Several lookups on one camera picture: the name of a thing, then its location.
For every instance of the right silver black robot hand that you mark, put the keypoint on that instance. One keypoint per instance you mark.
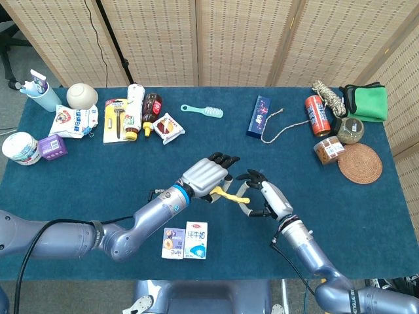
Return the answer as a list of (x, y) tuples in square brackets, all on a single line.
[(276, 199)]

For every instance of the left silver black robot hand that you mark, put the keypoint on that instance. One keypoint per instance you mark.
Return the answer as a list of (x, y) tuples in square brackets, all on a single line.
[(204, 175)]

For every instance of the yellow rubber toy strip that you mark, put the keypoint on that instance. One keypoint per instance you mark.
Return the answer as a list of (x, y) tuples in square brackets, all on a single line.
[(230, 195)]

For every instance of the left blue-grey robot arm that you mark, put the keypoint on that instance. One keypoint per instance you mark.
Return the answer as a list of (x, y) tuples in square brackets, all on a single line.
[(147, 216)]

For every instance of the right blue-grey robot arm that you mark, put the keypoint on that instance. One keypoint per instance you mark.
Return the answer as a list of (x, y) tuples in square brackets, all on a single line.
[(314, 255)]

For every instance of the white wrapped snack cake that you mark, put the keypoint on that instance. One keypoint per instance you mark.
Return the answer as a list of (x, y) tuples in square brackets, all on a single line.
[(168, 128)]

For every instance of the teal scrubbing brush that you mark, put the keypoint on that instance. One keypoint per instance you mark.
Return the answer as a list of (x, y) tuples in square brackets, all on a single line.
[(209, 112)]

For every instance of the white blue milk carton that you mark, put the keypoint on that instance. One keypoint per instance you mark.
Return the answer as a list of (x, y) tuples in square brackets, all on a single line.
[(196, 240)]

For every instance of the clear tub orange snacks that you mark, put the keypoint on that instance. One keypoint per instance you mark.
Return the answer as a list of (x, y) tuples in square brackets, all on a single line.
[(329, 150)]

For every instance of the purple juice carton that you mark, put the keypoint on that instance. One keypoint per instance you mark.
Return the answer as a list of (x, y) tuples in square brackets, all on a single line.
[(173, 243)]

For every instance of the dark blue long box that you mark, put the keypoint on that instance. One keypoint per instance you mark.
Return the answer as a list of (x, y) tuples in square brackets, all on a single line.
[(259, 116)]

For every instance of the dark brown bottle yellow cap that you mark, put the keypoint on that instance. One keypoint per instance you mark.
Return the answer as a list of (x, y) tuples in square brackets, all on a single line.
[(152, 108)]

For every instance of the round woven coaster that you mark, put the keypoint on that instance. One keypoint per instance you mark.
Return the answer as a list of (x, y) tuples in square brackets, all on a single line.
[(360, 164)]

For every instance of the orange drink can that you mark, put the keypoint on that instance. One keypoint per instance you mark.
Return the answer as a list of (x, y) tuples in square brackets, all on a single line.
[(317, 115)]

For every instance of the white metal rod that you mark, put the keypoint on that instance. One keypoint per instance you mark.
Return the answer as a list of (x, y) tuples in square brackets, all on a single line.
[(285, 296)]

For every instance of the white bottle yellow cap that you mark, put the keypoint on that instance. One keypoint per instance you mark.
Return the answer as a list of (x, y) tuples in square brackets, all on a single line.
[(134, 108)]

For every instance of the glass jar black lid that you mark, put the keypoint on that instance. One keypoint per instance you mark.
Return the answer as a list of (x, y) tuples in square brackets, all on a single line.
[(350, 131)]

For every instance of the razor on yellow card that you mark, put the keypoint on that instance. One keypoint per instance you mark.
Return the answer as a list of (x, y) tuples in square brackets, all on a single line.
[(113, 124)]

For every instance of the dark blue table cloth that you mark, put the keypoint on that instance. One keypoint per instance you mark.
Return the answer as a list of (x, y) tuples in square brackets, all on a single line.
[(98, 176)]

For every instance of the blue-grey robot torso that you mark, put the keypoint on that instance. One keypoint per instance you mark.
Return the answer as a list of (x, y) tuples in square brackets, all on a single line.
[(203, 297)]

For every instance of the grey cloth black edged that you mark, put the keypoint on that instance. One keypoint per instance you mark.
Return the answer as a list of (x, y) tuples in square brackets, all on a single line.
[(346, 98)]

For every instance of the blue binder clip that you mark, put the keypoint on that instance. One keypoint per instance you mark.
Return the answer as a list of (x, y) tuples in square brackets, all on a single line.
[(87, 131)]

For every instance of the green folded towel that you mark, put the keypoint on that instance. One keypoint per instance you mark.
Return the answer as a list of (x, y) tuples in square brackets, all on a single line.
[(370, 103)]

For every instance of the black white patterned object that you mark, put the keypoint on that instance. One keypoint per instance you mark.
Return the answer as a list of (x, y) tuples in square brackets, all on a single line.
[(393, 284)]

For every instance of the white printed snack bag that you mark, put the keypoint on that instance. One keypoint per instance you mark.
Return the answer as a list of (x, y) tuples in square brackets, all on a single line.
[(70, 121)]

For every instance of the beige upturned bowl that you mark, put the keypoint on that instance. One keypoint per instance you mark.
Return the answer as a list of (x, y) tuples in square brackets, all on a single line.
[(82, 95)]

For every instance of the small purple box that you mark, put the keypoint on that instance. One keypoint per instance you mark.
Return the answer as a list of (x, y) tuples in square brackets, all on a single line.
[(53, 147)]

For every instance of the black stand pole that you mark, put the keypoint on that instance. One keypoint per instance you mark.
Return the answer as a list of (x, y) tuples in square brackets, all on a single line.
[(114, 42)]

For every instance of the light blue plastic cup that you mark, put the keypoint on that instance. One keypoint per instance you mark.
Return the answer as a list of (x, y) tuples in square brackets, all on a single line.
[(49, 99)]

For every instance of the white round tub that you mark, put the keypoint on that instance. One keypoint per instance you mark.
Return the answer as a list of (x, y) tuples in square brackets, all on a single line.
[(20, 148)]

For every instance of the toothpaste tube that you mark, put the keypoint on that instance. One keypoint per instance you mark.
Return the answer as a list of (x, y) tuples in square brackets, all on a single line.
[(39, 80)]

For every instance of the black office chair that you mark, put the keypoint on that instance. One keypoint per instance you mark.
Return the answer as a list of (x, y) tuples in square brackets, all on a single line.
[(6, 55)]

